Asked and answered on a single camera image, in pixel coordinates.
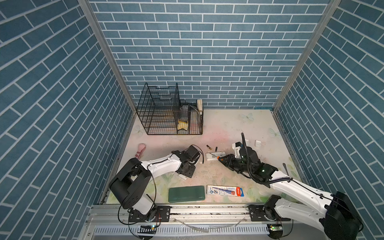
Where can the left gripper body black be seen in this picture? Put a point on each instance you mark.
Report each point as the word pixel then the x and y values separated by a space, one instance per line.
pixel 189 170

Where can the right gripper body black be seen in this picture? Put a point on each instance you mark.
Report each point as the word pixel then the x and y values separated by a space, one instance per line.
pixel 237 164

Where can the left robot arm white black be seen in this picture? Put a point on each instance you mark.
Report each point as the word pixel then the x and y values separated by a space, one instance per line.
pixel 130 183

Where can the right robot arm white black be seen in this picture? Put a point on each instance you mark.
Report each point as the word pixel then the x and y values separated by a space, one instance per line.
pixel 333 214

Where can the yellow item in basket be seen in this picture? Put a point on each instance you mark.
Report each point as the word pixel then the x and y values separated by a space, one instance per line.
pixel 183 124

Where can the metal spoon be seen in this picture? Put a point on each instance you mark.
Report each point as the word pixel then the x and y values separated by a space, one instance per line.
pixel 286 169

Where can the green flat case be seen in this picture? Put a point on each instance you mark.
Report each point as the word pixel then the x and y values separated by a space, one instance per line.
pixel 186 194

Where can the white blue red package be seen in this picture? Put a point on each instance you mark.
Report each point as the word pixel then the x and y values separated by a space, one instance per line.
pixel 225 191

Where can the pink object on table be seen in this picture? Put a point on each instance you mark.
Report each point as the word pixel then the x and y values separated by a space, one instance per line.
pixel 140 150

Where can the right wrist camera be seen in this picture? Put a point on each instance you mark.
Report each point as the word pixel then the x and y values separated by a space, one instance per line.
pixel 236 147

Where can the black wire mesh basket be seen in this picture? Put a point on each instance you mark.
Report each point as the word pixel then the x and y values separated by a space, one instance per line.
pixel 191 112

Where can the black wire file rack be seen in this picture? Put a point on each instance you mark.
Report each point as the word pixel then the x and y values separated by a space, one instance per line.
pixel 157 109

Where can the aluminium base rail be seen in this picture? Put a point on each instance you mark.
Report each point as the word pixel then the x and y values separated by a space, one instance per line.
pixel 195 222

